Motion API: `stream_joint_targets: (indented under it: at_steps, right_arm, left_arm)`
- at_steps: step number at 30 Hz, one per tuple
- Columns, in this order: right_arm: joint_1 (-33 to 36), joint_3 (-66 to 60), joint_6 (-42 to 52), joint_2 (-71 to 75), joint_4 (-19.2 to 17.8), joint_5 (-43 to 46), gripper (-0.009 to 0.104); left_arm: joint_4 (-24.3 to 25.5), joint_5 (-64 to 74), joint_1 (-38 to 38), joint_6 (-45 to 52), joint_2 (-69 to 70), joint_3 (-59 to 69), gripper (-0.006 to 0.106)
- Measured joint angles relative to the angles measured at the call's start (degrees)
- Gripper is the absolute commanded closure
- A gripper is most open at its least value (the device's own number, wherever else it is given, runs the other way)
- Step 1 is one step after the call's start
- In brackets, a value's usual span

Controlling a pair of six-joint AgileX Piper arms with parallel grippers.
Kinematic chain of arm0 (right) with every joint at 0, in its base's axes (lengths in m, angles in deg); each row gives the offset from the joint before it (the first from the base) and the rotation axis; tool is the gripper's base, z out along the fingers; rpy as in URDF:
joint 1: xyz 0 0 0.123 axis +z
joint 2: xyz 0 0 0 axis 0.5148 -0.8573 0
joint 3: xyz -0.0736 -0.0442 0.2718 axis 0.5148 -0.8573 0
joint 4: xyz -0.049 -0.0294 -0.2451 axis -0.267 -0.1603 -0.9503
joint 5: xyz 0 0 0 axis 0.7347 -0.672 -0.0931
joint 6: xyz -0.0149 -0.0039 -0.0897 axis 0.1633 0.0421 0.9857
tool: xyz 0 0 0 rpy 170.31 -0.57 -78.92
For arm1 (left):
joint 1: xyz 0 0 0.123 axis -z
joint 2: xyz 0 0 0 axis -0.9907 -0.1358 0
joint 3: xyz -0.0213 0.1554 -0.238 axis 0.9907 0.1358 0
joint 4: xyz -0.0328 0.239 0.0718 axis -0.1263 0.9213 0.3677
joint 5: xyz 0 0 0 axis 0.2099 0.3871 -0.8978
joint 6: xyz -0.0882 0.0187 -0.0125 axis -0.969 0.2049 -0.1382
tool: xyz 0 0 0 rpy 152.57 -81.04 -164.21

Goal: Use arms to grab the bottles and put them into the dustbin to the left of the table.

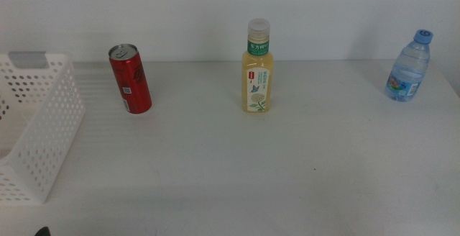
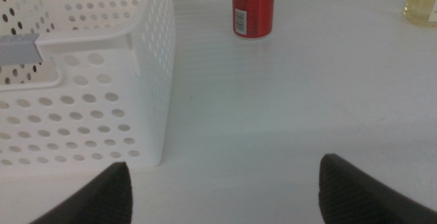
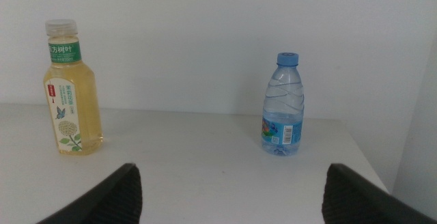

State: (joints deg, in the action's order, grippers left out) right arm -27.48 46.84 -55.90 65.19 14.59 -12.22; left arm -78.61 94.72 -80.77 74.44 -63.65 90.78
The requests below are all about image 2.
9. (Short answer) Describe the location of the red soda can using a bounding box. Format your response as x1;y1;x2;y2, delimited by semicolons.
231;0;277;41

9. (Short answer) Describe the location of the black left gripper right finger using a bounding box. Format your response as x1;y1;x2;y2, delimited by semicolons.
318;153;437;224

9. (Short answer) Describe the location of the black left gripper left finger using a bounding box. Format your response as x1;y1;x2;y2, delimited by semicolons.
29;161;133;224

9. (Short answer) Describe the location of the yellow tea bottle green label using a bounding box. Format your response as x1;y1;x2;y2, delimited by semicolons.
403;0;437;28

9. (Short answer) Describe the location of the white perforated plastic basket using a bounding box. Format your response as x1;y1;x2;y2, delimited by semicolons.
0;0;176;178

